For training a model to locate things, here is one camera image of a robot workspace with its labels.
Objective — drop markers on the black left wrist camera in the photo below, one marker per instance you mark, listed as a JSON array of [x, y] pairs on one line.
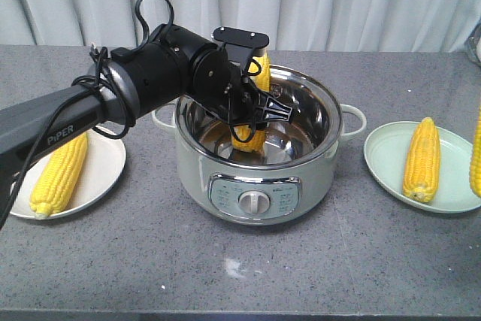
[[241, 45]]

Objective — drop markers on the grey white curtain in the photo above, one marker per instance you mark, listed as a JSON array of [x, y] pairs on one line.
[[323, 25]]

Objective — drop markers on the light green plate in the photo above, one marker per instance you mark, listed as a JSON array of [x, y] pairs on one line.
[[385, 152]]

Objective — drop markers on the green electric cooking pot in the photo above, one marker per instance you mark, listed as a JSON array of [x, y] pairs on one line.
[[290, 176]]

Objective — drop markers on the beige white plate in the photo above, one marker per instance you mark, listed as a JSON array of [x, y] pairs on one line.
[[103, 165]]

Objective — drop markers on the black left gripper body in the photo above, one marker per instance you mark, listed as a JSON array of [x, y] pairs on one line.
[[220, 88]]

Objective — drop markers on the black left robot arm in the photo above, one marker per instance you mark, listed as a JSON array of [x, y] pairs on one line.
[[127, 84]]

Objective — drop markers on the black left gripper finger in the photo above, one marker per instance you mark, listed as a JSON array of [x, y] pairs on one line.
[[270, 109]]

